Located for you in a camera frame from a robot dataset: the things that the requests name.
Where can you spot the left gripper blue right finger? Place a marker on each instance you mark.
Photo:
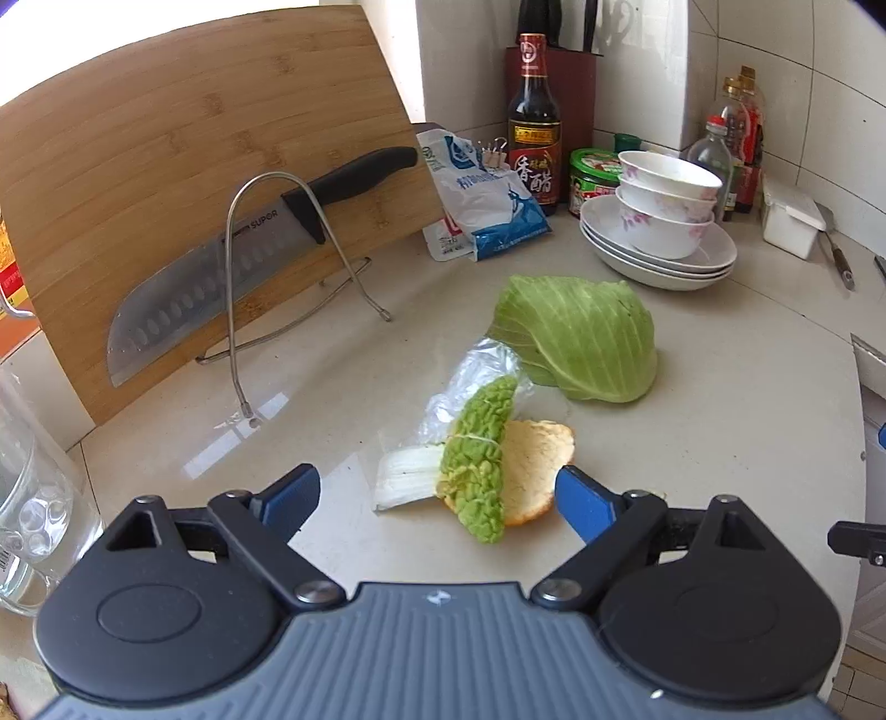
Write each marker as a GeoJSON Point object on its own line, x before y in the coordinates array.
{"type": "Point", "coordinates": [588, 507]}

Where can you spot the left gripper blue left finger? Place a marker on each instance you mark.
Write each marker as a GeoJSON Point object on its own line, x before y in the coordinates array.
{"type": "Point", "coordinates": [287, 504]}

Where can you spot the orange peel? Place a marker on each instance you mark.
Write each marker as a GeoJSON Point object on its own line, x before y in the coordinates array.
{"type": "Point", "coordinates": [533, 453]}

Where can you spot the napa cabbage leaf with stem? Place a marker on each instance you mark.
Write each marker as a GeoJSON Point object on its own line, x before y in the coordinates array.
{"type": "Point", "coordinates": [465, 471]}

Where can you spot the large cabbage leaf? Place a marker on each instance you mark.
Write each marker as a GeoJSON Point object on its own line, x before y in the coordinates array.
{"type": "Point", "coordinates": [595, 341]}

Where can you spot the clear plastic bag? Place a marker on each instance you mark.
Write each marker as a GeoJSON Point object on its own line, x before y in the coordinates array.
{"type": "Point", "coordinates": [485, 362]}

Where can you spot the metal spatula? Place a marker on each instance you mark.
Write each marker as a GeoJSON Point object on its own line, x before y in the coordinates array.
{"type": "Point", "coordinates": [840, 261]}

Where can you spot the white plastic lidded box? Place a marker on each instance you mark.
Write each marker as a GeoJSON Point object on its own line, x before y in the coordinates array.
{"type": "Point", "coordinates": [791, 219]}

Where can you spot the clear glass mug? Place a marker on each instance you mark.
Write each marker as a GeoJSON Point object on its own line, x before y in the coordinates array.
{"type": "Point", "coordinates": [48, 523]}

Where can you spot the stack of white plates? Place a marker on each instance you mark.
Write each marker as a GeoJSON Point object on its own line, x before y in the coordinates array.
{"type": "Point", "coordinates": [713, 261]}

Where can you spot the bottom floral bowl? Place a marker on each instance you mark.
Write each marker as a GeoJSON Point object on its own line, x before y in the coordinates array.
{"type": "Point", "coordinates": [661, 237]}

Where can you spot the floral bowl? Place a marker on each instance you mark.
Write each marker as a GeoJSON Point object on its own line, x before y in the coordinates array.
{"type": "Point", "coordinates": [668, 174]}
{"type": "Point", "coordinates": [669, 199]}
{"type": "Point", "coordinates": [661, 237]}

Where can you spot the white blue salt bag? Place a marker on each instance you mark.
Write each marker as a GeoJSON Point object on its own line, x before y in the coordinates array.
{"type": "Point", "coordinates": [486, 211]}

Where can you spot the middle floral bowl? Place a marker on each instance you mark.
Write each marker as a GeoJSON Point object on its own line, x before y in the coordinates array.
{"type": "Point", "coordinates": [669, 199]}

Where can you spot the clear glass bottle red cap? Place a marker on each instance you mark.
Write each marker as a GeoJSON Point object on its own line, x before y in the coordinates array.
{"type": "Point", "coordinates": [711, 153]}

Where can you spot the green lid jar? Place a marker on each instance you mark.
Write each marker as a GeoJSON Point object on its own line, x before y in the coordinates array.
{"type": "Point", "coordinates": [592, 172]}

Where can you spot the top floral bowl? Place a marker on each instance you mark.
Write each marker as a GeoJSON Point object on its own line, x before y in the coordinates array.
{"type": "Point", "coordinates": [668, 174]}

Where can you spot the oil bottle green label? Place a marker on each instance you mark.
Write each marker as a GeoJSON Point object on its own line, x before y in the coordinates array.
{"type": "Point", "coordinates": [729, 107]}

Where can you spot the red label sauce bottle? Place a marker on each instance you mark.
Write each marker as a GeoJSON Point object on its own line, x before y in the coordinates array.
{"type": "Point", "coordinates": [753, 151]}

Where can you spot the binder clips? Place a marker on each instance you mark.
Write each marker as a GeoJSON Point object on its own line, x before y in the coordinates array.
{"type": "Point", "coordinates": [493, 155]}

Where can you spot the dark vinegar bottle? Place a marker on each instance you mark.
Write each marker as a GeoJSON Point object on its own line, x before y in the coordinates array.
{"type": "Point", "coordinates": [534, 128]}

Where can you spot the bamboo cutting board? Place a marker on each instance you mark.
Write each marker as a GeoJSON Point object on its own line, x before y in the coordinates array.
{"type": "Point", "coordinates": [115, 168]}

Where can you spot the dark red knife block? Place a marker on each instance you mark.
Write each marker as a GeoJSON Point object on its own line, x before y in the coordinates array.
{"type": "Point", "coordinates": [571, 64]}

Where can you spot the metal wire board rack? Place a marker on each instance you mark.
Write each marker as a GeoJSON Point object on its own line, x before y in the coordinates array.
{"type": "Point", "coordinates": [362, 236]}

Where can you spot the black handled santoku knife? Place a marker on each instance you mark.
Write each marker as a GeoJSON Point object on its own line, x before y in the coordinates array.
{"type": "Point", "coordinates": [184, 296]}

